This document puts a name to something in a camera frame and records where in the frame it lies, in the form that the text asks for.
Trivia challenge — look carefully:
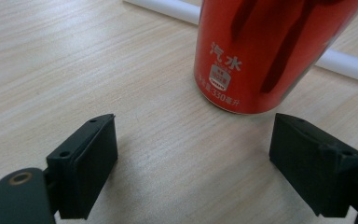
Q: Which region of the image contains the red soda can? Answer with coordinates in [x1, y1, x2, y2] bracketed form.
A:
[193, 0, 358, 115]

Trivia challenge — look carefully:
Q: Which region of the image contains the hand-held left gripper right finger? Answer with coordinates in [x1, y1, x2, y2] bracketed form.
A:
[268, 112, 358, 218]

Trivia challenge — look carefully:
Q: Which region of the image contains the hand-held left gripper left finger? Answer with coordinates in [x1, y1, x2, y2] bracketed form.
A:
[46, 113, 118, 220]

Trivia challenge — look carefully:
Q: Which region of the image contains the white tube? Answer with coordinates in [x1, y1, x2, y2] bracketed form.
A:
[122, 0, 358, 88]

